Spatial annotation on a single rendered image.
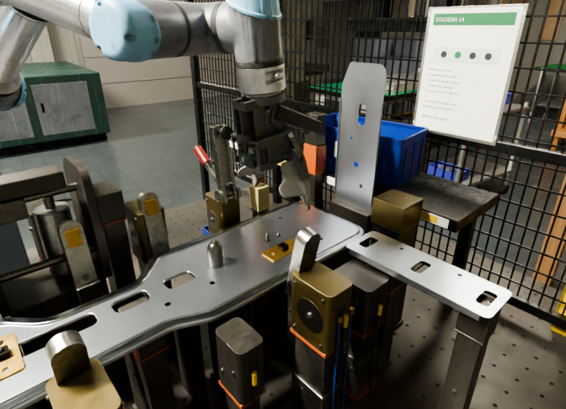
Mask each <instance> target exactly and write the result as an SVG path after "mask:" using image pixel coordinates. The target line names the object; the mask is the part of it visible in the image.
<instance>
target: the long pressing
mask: <svg viewBox="0 0 566 409"><path fill-rule="evenodd" d="M279 217H282V219H279ZM305 227H311V228H312V229H313V230H315V232H317V233H318V234H319V235H320V237H321V238H322V239H323V240H320V243H319V246H318V252H317V256H316V259H315V261H318V262H320V263H322V262H324V261H326V260H327V259H329V258H331V257H333V256H335V255H336V254H338V253H340V252H343V251H344V250H345V249H347V247H346V245H347V244H348V243H350V242H352V241H354V240H355V239H357V238H359V237H361V236H363V235H365V234H366V233H365V231H364V230H363V229H362V228H361V227H360V226H358V225H356V224H353V223H351V222H349V221H347V220H344V219H342V218H340V217H338V216H336V215H333V214H331V213H328V212H327V211H325V210H322V209H319V208H318V207H316V206H314V205H311V209H310V210H308V211H306V209H305V207H304V205H303V203H302V201H301V200H298V201H294V202H291V203H289V204H285V205H282V206H281V207H278V208H275V209H273V210H269V211H267V212H264V213H263V214H260V215H256V216H254V217H252V218H249V219H247V220H243V221H241V222H238V223H236V224H234V225H231V226H228V227H225V228H223V229H221V230H219V231H214V232H212V233H210V234H208V235H205V236H202V237H199V238H197V239H194V240H192V241H190V242H186V243H184V244H181V245H179V246H177V247H173V248H170V249H168V250H166V251H163V252H160V253H159V254H157V255H155V256H154V257H153V258H151V259H150V261H149V262H148V264H147V266H146V267H145V268H144V269H143V271H142V272H141V274H140V276H139V277H138V279H137V280H136V281H134V282H133V283H131V284H129V285H127V286H125V287H123V288H121V289H118V290H115V291H113V292H111V293H108V294H107V295H103V296H101V297H99V298H97V299H94V300H91V301H89V302H87V303H84V304H82V305H79V306H77V307H74V308H72V309H70V310H68V311H64V312H62V313H60V314H58V315H55V316H50V317H45V318H25V317H6V318H2V319H0V337H4V336H6V335H8V334H11V333H13V334H14V335H15V337H16V340H17V343H18V345H19V346H21V345H23V344H25V343H28V342H30V341H32V340H34V339H36V338H38V337H42V336H44V335H46V334H47V333H50V332H53V331H55V330H57V329H59V328H61V327H64V326H66V325H69V324H71V323H73V322H75V321H78V320H80V319H83V318H84V317H86V316H93V317H94V318H95V320H96V321H97V322H96V323H95V324H94V325H93V326H91V327H88V328H86V329H84V330H82V331H80V332H79V333H80V335H81V337H82V339H83V341H84V343H85V345H86V347H87V350H88V356H89V359H98V360H99V361H100V363H101V364H102V366H106V365H108V364H110V363H112V362H114V361H116V360H117V359H120V358H122V357H124V356H125V355H127V354H128V353H131V352H133V351H135V350H137V349H138V348H140V347H142V346H144V345H146V344H148V343H150V342H152V341H154V340H156V339H157V338H159V337H161V336H163V335H165V334H167V333H169V332H172V331H175V330H179V329H182V328H186V327H192V326H197V325H201V324H205V323H208V322H212V321H216V320H218V319H220V318H222V317H224V316H226V315H227V314H229V313H231V312H233V311H235V310H236V309H238V308H240V307H242V306H244V305H246V304H248V303H249V302H251V301H252V300H255V299H257V298H259V297H260V296H261V295H264V294H266V293H268V292H269V291H271V290H273V289H275V288H276V287H278V286H280V285H282V284H284V283H285V282H287V278H288V273H289V269H290V266H291V258H292V253H293V252H292V253H290V254H288V255H286V256H284V257H283V258H280V259H278V260H277V261H271V260H270V259H268V258H267V257H265V256H264V255H262V252H264V251H266V250H268V249H270V248H272V247H274V246H276V245H278V244H280V243H282V242H285V241H287V240H289V239H294V240H295V239H296V235H297V234H298V233H299V232H300V231H301V230H302V229H304V228H305ZM266 233H269V236H270V242H265V235H266ZM277 233H280V237H276V234H277ZM214 240H215V241H219V242H220V243H221V244H222V246H223V249H224V259H225V264H224V265H223V266H222V267H220V268H210V267H209V266H208V265H207V264H208V263H207V254H206V249H207V246H208V244H209V243H210V242H211V241H214ZM182 274H191V275H192V276H193V277H194V279H193V280H191V281H190V282H188V283H186V284H182V285H180V286H179V287H177V288H174V289H169V288H168V287H167V286H166V285H165V283H166V282H167V281H169V280H171V279H174V278H177V277H179V276H180V275H182ZM210 282H215V283H214V284H210ZM140 293H145V294H146V295H147V296H148V297H149V300H147V301H145V302H143V303H141V304H140V305H136V306H134V307H132V308H130V309H129V310H126V311H123V312H116V311H115V310H114V308H113V306H114V305H115V304H117V303H119V302H121V301H123V300H126V299H128V298H131V297H132V296H134V295H138V294H140ZM166 303H171V305H169V306H166V305H165V304H166ZM22 359H23V361H24V369H23V370H22V371H20V372H18V373H17V374H14V375H11V376H9V377H8V378H6V379H4V380H1V381H0V409H25V408H26V407H28V406H30V405H32V404H34V403H36V402H37V401H40V400H42V399H44V398H45V397H46V396H48V395H47V392H46V389H45V385H46V383H47V382H48V381H49V380H50V379H51V378H53V377H54V376H53V374H52V371H51V367H50V364H49V361H48V358H47V356H46V353H45V348H42V349H40V350H38V351H36V352H33V353H31V354H29V355H27V356H24V357H22Z"/></svg>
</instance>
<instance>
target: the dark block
mask: <svg viewBox="0 0 566 409"><path fill-rule="evenodd" d="M93 191H94V195H95V199H96V203H97V207H98V211H99V218H100V222H101V226H102V230H103V233H104V240H105V245H106V248H107V253H108V256H109V263H110V267H111V271H112V275H113V276H110V277H108V280H109V286H110V290H111V292H113V291H115V290H118V289H121V288H123V287H125V286H127V285H129V284H131V283H133V282H134V281H136V274H135V269H134V265H133V261H132V256H131V248H130V243H129V239H128V234H127V229H126V225H125V220H127V218H126V212H125V203H124V199H123V194H122V190H121V189H119V188H118V187H117V186H116V185H114V184H113V183H111V182H110V181H105V182H102V183H96V184H93Z"/></svg>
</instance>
